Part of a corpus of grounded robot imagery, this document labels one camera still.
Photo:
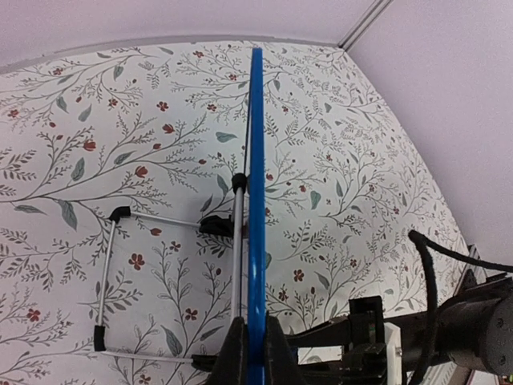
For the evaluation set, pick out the floral patterned tablecloth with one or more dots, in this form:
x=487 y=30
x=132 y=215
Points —
x=109 y=159

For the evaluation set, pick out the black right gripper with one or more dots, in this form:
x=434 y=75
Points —
x=361 y=337

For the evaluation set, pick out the right aluminium frame post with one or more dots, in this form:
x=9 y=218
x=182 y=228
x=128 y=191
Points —
x=368 y=18

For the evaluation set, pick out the small blue-framed whiteboard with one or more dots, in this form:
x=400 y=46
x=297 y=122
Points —
x=256 y=222

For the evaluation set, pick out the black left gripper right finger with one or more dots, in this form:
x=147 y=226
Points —
x=280 y=367

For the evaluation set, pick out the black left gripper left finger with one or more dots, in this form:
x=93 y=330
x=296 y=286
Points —
x=231 y=363

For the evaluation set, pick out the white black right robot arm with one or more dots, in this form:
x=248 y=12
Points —
x=474 y=330

